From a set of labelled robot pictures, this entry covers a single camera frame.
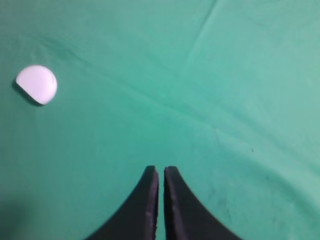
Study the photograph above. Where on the green table cloth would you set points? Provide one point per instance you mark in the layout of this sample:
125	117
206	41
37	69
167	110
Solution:
228	91

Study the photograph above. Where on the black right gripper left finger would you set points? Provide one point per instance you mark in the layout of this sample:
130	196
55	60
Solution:
136	219

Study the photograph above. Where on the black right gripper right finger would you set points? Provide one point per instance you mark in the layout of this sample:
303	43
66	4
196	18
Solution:
185	216

